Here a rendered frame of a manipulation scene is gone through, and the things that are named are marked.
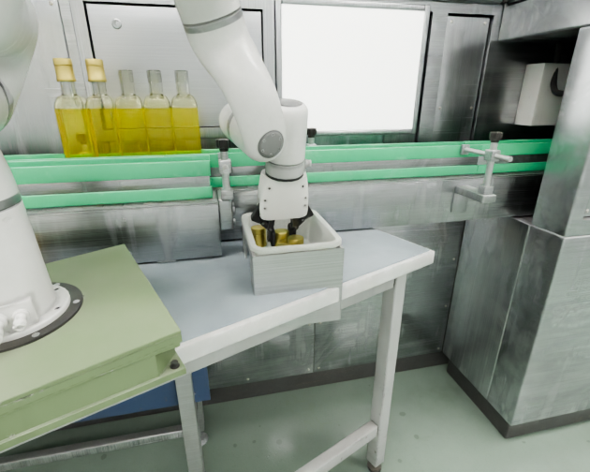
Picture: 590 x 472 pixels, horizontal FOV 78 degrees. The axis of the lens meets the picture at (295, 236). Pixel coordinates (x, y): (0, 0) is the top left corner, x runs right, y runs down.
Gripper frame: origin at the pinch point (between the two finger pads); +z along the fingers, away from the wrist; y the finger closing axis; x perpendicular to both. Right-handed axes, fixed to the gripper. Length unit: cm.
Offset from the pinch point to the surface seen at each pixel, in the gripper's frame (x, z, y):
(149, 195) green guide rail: -7.4, -7.9, 26.7
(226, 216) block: -3.9, -3.3, 11.5
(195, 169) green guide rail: -8.4, -12.7, 17.0
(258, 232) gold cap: -2.1, 0.4, 4.9
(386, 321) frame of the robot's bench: 8.7, 24.2, -26.6
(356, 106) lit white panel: -35.4, -17.0, -28.8
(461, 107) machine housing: -38, -16, -66
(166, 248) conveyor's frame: -2.6, 2.7, 24.6
